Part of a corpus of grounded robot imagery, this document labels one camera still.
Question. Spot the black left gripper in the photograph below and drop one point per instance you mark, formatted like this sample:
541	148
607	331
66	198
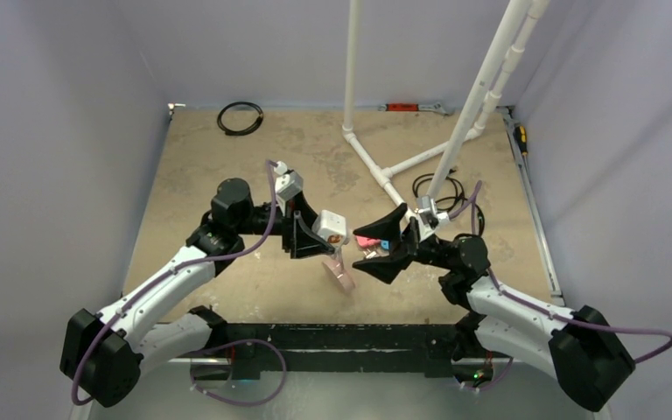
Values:
297	240

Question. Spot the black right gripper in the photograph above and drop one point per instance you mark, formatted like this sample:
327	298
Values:
408	244

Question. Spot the small pink brown plug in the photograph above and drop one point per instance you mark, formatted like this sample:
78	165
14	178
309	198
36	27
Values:
370	253

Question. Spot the pink plug adapter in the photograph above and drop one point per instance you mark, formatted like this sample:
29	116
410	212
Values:
365	242

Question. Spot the white cube power socket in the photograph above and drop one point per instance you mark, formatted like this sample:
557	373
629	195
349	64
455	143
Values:
332	228

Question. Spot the pink round socket with cord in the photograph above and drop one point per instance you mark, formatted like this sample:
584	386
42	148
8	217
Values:
337	273

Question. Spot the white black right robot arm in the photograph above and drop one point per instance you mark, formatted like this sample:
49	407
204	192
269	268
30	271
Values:
577	348

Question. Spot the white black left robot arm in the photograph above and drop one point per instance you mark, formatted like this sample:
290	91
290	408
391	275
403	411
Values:
105	353

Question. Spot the yellow black screwdriver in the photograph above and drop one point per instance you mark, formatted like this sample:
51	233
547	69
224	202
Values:
520	136

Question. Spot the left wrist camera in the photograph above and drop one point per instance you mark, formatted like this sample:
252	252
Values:
288	183

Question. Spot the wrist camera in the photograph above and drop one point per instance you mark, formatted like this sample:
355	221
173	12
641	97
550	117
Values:
429	214
288	183

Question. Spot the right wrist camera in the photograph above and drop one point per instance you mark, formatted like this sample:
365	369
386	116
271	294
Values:
429	214

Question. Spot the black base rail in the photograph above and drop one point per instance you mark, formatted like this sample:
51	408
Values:
433	350

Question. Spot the red handled adjustable wrench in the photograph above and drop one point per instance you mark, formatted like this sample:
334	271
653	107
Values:
436	108

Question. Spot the white PVC pipe frame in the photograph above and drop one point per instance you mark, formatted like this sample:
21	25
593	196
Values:
502	58

